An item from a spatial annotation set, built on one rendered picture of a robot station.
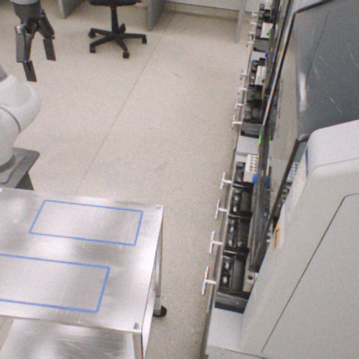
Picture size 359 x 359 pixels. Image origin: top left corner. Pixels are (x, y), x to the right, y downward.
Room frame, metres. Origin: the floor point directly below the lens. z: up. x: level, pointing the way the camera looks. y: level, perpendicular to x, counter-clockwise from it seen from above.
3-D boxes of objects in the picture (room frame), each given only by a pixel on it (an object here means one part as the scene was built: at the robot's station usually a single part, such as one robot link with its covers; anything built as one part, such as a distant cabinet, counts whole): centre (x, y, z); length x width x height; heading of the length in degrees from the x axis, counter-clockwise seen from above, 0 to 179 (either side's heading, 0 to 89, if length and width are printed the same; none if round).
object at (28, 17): (1.07, 0.46, 1.36); 0.08 x 0.07 x 0.09; 171
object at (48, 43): (1.14, 0.45, 1.22); 0.03 x 0.01 x 0.07; 81
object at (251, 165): (1.04, -0.39, 0.83); 0.30 x 0.10 x 0.06; 81
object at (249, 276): (0.60, -0.22, 0.85); 0.12 x 0.02 x 0.06; 170
